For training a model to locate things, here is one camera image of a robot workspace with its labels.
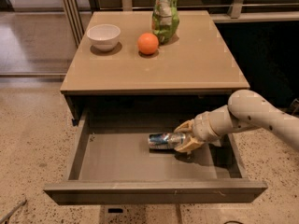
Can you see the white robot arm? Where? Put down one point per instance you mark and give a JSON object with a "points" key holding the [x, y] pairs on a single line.
{"points": [[245, 110]]}

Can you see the metal rod on floor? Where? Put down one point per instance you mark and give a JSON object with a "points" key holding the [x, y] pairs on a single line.
{"points": [[6, 217]]}

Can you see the green chip bag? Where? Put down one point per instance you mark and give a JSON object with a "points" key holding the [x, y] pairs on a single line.
{"points": [[165, 20]]}

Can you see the open grey top drawer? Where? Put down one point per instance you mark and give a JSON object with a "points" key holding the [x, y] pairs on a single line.
{"points": [[112, 163]]}

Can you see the beige drawer cabinet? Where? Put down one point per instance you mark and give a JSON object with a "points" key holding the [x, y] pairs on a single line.
{"points": [[196, 61]]}

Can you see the orange fruit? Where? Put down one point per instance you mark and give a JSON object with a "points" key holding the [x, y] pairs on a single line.
{"points": [[147, 43]]}

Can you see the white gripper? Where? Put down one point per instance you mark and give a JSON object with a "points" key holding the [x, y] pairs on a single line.
{"points": [[202, 129]]}

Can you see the white ceramic bowl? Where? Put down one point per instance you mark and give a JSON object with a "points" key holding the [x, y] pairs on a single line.
{"points": [[104, 37]]}

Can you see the blue silver redbull can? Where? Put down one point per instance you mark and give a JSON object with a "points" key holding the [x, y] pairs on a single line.
{"points": [[166, 141]]}

